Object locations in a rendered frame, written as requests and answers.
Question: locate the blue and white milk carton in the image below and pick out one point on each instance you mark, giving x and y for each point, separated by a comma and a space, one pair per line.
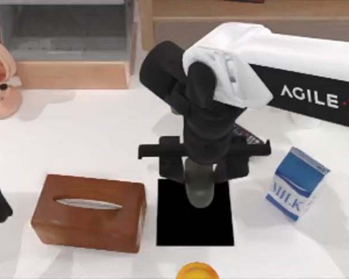
293, 191

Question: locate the orange round object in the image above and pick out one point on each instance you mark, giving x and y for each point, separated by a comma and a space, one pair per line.
197, 271

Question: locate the wooden cupboard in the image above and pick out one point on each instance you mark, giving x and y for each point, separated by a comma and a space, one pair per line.
250, 13

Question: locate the pink ear model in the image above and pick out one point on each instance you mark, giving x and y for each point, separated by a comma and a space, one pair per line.
3, 87

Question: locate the brown wooden tissue box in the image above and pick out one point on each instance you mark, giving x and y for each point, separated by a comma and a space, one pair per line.
87, 215

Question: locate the black square mat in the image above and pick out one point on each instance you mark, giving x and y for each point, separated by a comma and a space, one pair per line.
192, 226

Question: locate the pale wooden drawer front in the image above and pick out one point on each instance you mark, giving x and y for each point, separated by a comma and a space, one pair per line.
72, 74

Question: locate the black and red flat object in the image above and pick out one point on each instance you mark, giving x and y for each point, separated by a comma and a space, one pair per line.
248, 135

